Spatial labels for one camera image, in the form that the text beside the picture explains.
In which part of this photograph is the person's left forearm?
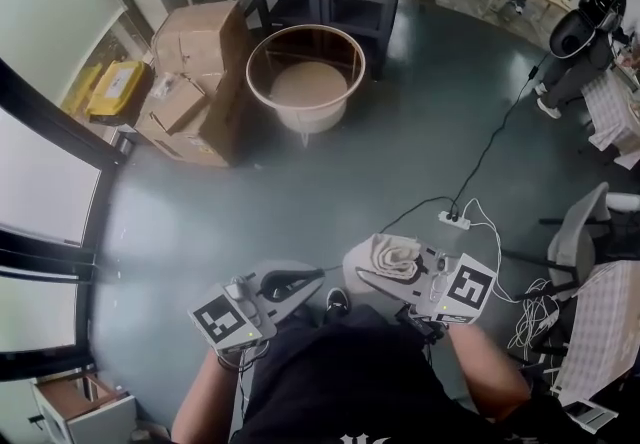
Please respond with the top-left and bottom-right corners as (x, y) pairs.
(171, 350), (242, 444)

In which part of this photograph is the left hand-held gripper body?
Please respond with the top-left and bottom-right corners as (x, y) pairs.
(187, 273), (282, 356)

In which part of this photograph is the low labelled cardboard box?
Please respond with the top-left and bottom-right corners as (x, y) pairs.
(133, 114), (232, 169)

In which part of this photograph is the grey office chair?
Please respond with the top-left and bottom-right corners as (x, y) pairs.
(538, 180), (640, 296)

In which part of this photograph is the black door frame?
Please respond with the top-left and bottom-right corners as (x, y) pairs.
(0, 56), (129, 383)

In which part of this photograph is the person's left black shoe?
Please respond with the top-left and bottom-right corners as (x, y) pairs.
(323, 287), (352, 327)

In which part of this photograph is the beige cloth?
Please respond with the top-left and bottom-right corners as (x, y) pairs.
(341, 232), (425, 304)

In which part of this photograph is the white roller blind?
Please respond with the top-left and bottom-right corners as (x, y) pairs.
(0, 0), (130, 111)

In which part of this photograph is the clear plastic bag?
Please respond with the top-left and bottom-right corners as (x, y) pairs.
(148, 71), (177, 99)

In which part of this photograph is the long black power cable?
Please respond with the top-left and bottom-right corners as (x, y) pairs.
(449, 64), (540, 222)

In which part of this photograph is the white cable bundle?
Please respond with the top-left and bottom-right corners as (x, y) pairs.
(462, 197), (569, 366)

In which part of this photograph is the small cardboard box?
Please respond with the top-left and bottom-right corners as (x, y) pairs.
(136, 75), (210, 137)

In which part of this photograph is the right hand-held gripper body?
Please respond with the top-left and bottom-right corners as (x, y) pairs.
(398, 247), (496, 327)

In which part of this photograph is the large printed cardboard box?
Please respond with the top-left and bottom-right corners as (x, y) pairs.
(151, 0), (254, 168)

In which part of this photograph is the white power strip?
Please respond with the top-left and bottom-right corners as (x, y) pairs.
(437, 210), (472, 230)

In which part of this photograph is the yellow plastic case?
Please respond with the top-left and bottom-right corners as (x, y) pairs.
(83, 60), (150, 122)

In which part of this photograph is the person's right forearm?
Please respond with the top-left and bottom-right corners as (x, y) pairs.
(443, 323), (532, 422)

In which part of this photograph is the checked tablecloth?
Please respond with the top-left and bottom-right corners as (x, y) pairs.
(581, 67), (640, 154)
(551, 260), (640, 411)

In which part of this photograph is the white drawer cabinet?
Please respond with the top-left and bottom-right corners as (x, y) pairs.
(28, 370), (140, 444)

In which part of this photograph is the black wrist cord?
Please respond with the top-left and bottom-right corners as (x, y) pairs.
(217, 346), (271, 376)

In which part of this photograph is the person's black shirt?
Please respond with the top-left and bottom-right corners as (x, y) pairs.
(232, 304), (640, 444)

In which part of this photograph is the round white glass-top table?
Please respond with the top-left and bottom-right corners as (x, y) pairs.
(245, 23), (368, 149)

